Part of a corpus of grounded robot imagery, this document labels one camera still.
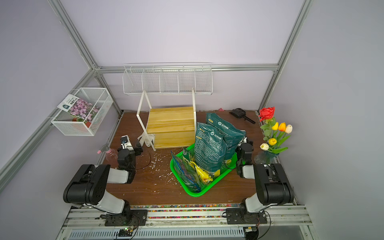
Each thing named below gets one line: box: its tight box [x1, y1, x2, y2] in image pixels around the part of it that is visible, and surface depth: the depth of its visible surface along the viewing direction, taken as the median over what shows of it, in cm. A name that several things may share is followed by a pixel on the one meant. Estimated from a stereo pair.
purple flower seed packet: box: [56, 94, 100, 127], surface depth 74 cm
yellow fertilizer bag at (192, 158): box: [182, 153, 196, 165], surface depth 84 cm
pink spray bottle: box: [97, 146, 120, 169], surface depth 87 cm
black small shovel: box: [229, 108, 256, 125], surface depth 118 cm
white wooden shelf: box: [136, 88, 197, 152], surface depth 91 cm
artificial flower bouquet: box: [258, 106, 293, 155], surface depth 74 cm
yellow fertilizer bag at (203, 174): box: [189, 161, 213, 182], surface depth 80 cm
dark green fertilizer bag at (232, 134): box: [206, 112, 246, 160], surface depth 75 cm
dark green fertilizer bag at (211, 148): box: [194, 122, 228, 172], surface depth 76 cm
